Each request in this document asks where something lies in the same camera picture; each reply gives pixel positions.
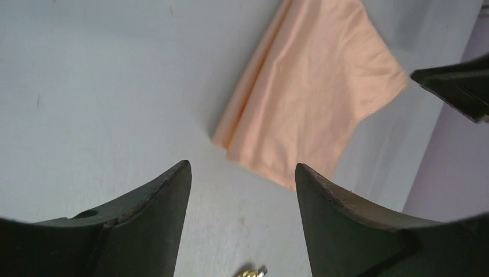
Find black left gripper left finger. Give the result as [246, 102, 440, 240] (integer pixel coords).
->
[1, 160, 192, 276]

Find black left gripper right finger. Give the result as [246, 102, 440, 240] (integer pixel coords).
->
[295, 164, 488, 276]

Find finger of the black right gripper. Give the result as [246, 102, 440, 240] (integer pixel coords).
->
[411, 54, 488, 123]

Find peach satin napkin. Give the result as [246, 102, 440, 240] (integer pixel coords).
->
[212, 1, 408, 189]

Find gold spoon dark handle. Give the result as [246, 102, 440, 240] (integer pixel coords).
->
[236, 266, 268, 277]

